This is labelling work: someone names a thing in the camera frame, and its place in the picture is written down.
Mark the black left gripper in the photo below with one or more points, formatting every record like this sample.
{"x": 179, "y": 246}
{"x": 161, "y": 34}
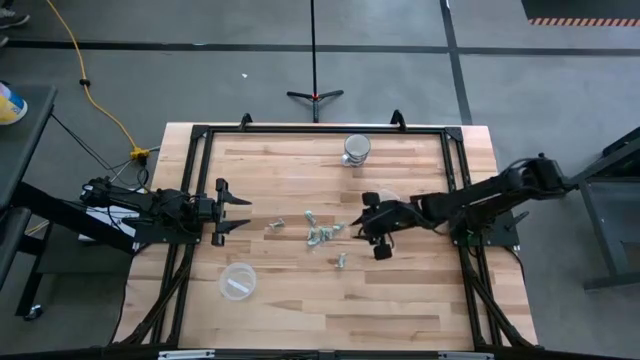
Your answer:
{"x": 220, "y": 215}

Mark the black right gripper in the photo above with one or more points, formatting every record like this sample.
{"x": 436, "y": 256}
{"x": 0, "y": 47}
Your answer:
{"x": 395, "y": 215}

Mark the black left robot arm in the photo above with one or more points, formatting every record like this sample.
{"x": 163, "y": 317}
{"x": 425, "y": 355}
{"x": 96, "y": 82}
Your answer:
{"x": 150, "y": 201}

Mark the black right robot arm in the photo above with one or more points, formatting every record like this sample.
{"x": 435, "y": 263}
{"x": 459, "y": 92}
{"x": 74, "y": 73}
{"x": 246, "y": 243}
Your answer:
{"x": 475, "y": 200}

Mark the clear plastic bowl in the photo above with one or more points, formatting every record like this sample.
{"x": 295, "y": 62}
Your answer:
{"x": 391, "y": 194}

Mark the clear plastic lid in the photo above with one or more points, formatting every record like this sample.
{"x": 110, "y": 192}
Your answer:
{"x": 237, "y": 281}

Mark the white sweetener packet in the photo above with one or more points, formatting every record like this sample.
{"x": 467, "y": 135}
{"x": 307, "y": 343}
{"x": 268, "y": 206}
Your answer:
{"x": 238, "y": 286}

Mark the yellow power splitter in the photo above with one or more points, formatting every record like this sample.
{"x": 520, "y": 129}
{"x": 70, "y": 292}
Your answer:
{"x": 139, "y": 153}

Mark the white paper sheet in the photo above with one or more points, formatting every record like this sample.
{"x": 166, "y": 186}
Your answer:
{"x": 112, "y": 215}

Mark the black tripod stand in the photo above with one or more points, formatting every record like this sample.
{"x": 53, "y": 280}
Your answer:
{"x": 314, "y": 75}

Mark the black side table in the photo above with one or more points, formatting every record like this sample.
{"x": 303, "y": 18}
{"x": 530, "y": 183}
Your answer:
{"x": 22, "y": 145}

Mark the black metal stand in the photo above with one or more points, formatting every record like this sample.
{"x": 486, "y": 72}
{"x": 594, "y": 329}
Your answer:
{"x": 607, "y": 200}

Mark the yellow blue white container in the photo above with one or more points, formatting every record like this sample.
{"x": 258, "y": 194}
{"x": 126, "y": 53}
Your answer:
{"x": 10, "y": 105}

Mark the person's shoe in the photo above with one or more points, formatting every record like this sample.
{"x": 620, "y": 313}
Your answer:
{"x": 12, "y": 19}

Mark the black mat with hazard stripes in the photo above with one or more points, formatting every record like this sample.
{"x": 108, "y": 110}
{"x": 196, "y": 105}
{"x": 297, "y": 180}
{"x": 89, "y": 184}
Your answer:
{"x": 582, "y": 11}

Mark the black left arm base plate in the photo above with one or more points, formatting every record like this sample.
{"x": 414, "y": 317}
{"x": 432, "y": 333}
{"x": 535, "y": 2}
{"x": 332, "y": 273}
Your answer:
{"x": 167, "y": 235}

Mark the black aluminium table frame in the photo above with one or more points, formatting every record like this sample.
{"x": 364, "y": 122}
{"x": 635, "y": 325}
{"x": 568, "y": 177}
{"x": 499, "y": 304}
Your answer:
{"x": 325, "y": 130}

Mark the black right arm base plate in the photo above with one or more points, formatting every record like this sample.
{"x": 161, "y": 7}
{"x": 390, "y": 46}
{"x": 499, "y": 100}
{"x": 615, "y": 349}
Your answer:
{"x": 492, "y": 237}

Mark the silver metal bracket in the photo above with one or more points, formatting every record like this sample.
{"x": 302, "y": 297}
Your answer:
{"x": 186, "y": 355}
{"x": 466, "y": 356}

